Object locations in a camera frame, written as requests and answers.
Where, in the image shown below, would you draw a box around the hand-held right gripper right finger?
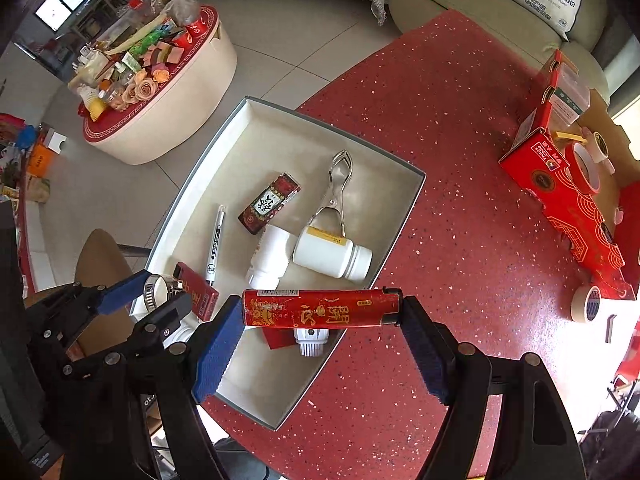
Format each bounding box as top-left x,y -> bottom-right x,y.
400,296 -> 587,480

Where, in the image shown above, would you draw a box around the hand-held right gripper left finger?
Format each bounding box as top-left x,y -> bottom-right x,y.
62,294 -> 247,480

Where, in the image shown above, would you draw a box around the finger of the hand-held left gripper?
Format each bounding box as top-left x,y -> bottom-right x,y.
22,269 -> 153,332
119,292 -> 195,357

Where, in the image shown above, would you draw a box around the metal hose clamp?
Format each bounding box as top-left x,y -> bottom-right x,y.
143,272 -> 186,311

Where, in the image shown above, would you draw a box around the large white bottle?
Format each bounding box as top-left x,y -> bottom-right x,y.
167,321 -> 200,348

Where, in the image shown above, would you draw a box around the small red gold-print box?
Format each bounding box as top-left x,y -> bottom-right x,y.
172,261 -> 221,322

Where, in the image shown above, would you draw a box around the white marker pen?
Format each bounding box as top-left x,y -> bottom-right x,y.
205,204 -> 227,286

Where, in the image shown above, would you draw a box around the white power plug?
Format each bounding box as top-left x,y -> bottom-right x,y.
293,329 -> 329,358

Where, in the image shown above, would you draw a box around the small white bottle orange label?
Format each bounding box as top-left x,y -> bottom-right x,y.
244,224 -> 292,291

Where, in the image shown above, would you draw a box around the long red lighter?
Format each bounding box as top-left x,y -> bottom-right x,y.
241,287 -> 404,330

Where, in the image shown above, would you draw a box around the white bottle yellow label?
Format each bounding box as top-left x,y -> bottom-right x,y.
292,226 -> 374,281

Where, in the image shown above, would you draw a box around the dark red patterned box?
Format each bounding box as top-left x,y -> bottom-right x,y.
237,172 -> 302,234

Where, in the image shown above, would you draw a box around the metal spring clip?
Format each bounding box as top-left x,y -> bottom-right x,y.
307,149 -> 353,238

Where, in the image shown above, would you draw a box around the white tray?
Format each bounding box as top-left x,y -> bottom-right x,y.
127,96 -> 427,432

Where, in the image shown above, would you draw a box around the wooden stool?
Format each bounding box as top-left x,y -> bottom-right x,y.
74,229 -> 151,356

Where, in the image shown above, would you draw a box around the person's own legs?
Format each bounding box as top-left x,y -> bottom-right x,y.
212,437 -> 281,480

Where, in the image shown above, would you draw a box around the boxes and bags pile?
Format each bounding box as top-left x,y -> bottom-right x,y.
0,112 -> 68,206

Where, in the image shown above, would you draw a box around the white tape roll blue print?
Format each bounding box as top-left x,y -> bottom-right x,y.
571,285 -> 602,323

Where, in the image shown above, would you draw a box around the round white coffee table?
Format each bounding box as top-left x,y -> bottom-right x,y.
80,5 -> 238,166

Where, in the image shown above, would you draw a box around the red cardboard box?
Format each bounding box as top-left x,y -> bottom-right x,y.
498,49 -> 640,301

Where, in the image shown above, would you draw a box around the pile of snacks and flowers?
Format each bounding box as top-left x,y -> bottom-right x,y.
67,0 -> 208,121

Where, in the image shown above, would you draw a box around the red tape roll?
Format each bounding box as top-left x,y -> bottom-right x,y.
565,142 -> 603,193

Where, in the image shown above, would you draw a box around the cream tape roll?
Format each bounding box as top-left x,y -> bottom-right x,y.
586,131 -> 612,163

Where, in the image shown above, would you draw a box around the bright window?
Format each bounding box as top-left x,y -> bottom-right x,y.
34,0 -> 93,31

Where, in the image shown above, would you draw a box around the clear plastic box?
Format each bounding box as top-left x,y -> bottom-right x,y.
550,62 -> 592,123

